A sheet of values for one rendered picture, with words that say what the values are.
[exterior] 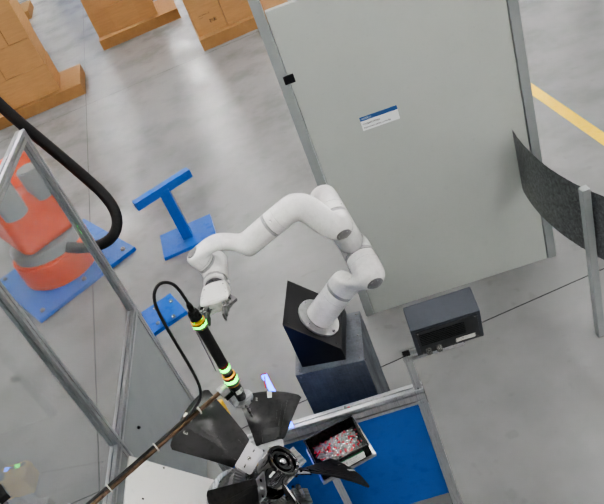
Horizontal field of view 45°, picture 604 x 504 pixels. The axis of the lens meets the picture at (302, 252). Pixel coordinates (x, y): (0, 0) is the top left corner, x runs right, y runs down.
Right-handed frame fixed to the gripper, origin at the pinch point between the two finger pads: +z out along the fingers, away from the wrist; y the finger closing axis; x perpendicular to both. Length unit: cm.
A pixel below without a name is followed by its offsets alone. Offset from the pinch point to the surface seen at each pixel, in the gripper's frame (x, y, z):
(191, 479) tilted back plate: -47, 28, 22
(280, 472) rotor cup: -42, -4, 33
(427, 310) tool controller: -41, -66, -17
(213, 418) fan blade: -26.6, 12.1, 16.8
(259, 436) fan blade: -46.6, 3.2, 12.3
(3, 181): 38, 70, -70
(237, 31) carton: -159, 29, -723
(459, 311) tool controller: -42, -76, -12
